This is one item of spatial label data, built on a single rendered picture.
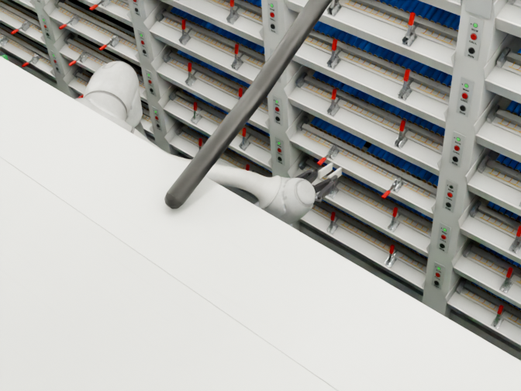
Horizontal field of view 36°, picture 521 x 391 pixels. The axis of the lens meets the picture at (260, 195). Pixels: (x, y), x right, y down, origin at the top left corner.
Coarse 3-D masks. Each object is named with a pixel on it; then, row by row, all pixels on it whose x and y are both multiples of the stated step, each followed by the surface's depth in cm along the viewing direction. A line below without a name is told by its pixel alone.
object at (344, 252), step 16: (240, 192) 342; (304, 224) 324; (320, 240) 321; (352, 256) 311; (384, 272) 304; (400, 288) 302; (464, 320) 286; (480, 336) 285; (496, 336) 281; (512, 352) 278
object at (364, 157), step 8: (304, 128) 287; (312, 128) 285; (320, 136) 283; (328, 136) 282; (336, 144) 279; (344, 144) 278; (352, 152) 276; (360, 152) 275; (368, 160) 273; (376, 160) 272; (384, 168) 270; (392, 168) 268; (400, 176) 266; (408, 176) 265; (408, 184) 265; (416, 184) 263; (424, 184) 262; (432, 192) 260
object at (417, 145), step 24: (312, 72) 277; (288, 96) 276; (312, 96) 273; (336, 96) 269; (360, 96) 265; (336, 120) 265; (360, 120) 263; (384, 120) 260; (408, 120) 257; (384, 144) 256; (408, 144) 253; (432, 144) 250; (432, 168) 248
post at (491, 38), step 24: (456, 48) 215; (480, 48) 209; (456, 72) 219; (480, 72) 214; (456, 96) 224; (480, 96) 218; (456, 120) 229; (480, 144) 235; (456, 168) 240; (456, 216) 252; (432, 240) 267; (456, 240) 259; (432, 264) 274; (432, 288) 282
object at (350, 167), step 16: (304, 112) 289; (288, 128) 285; (304, 144) 286; (320, 144) 284; (336, 160) 279; (352, 160) 277; (352, 176) 279; (368, 176) 272; (384, 176) 271; (416, 176) 267; (384, 192) 272; (400, 192) 266; (416, 192) 264; (416, 208) 264; (432, 208) 255
